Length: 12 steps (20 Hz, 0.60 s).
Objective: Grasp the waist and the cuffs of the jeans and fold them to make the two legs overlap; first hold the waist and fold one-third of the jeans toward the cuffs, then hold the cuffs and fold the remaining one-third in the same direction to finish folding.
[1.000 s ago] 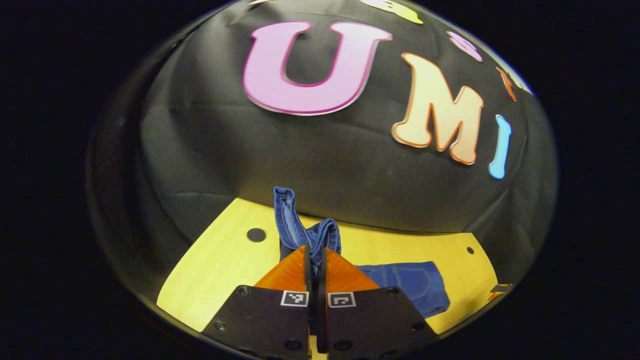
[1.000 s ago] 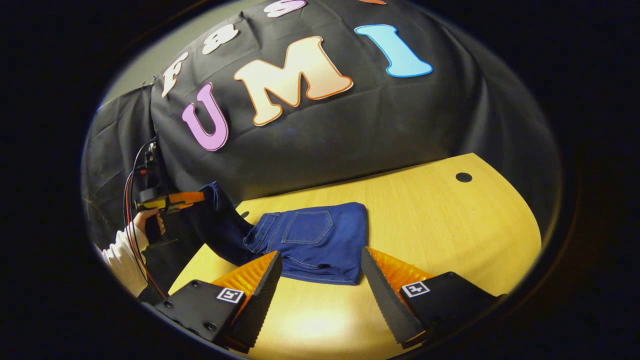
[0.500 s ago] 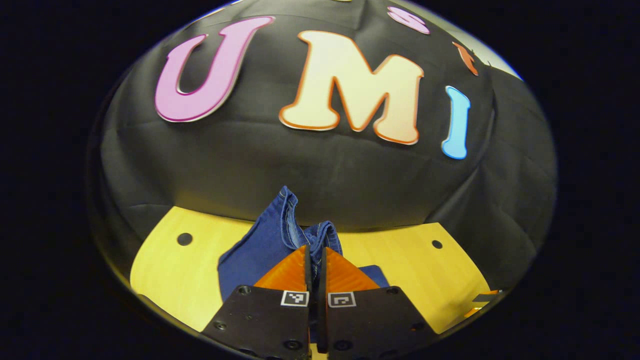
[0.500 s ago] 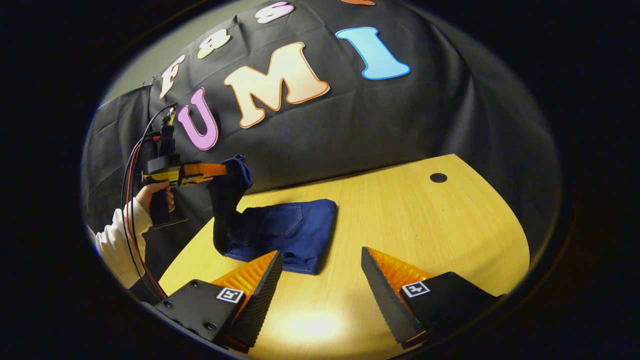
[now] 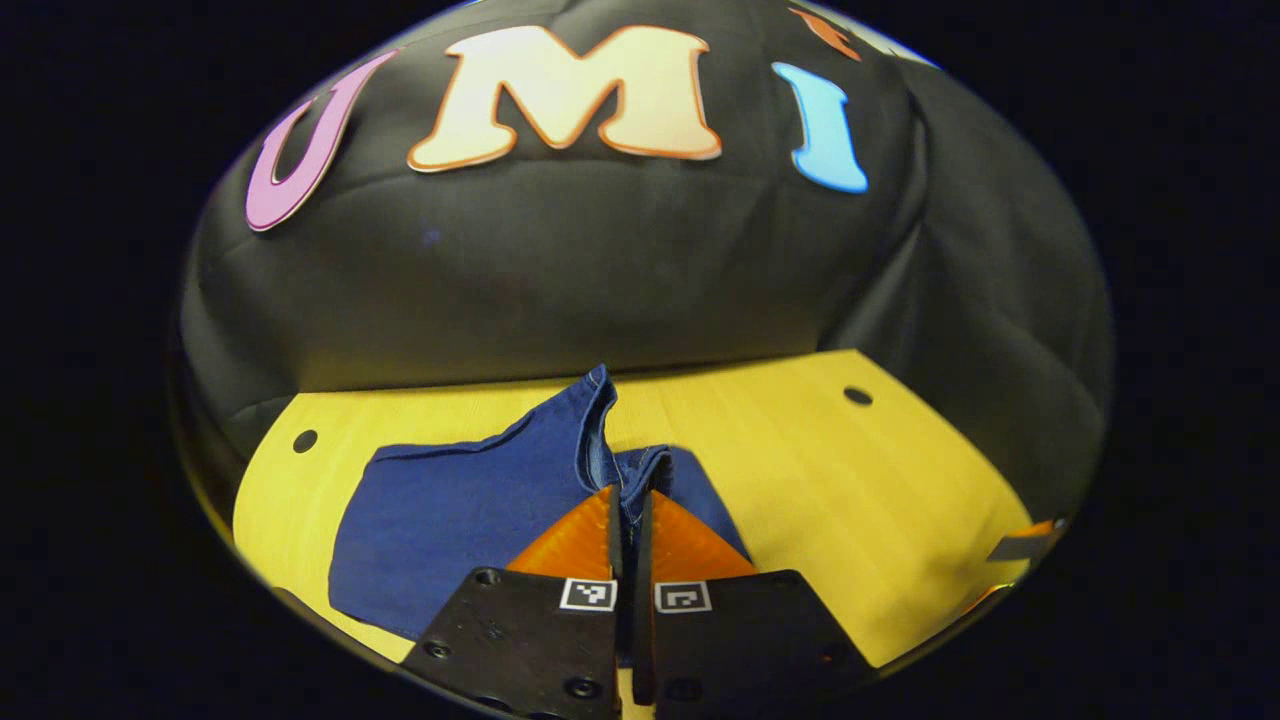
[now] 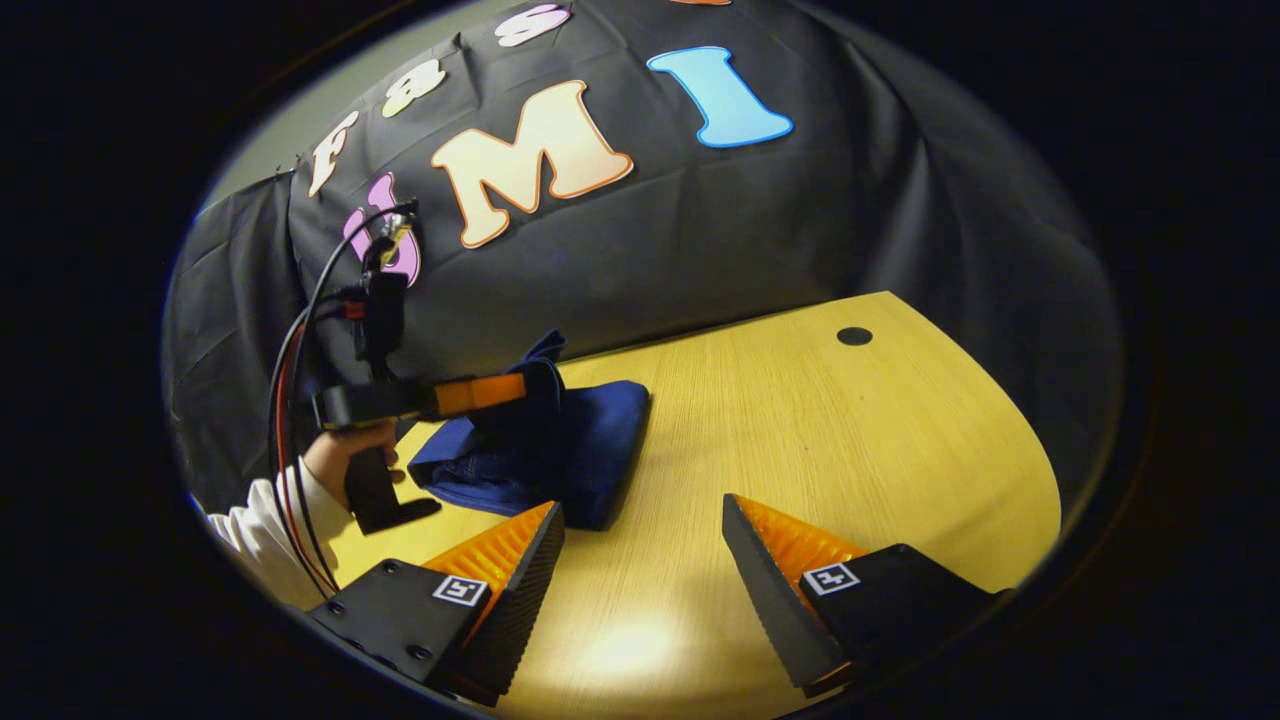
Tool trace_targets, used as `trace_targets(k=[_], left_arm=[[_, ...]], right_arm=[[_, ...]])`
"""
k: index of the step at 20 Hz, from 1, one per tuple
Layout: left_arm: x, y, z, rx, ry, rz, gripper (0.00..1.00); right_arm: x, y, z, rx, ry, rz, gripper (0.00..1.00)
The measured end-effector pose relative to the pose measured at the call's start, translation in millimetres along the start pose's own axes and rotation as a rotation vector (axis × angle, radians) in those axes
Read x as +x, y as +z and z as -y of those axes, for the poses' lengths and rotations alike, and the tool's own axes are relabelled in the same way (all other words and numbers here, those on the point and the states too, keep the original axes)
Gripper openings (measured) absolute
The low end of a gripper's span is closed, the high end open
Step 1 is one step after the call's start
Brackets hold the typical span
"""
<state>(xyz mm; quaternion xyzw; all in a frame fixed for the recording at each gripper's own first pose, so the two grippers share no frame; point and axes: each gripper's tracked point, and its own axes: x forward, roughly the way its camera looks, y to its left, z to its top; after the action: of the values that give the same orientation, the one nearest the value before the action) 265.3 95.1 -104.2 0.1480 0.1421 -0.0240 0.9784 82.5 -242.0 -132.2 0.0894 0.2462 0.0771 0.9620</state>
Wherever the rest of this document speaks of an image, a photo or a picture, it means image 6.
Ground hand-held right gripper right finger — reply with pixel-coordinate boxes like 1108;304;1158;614
721;492;1003;699

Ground blue denim jeans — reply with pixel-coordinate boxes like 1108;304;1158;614
407;330;653;533

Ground black cable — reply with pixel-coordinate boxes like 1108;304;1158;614
265;200;421;599

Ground black backdrop cloth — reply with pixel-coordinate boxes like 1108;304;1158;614
162;0;1126;521

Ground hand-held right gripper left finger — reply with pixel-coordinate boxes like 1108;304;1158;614
308;500;566;706

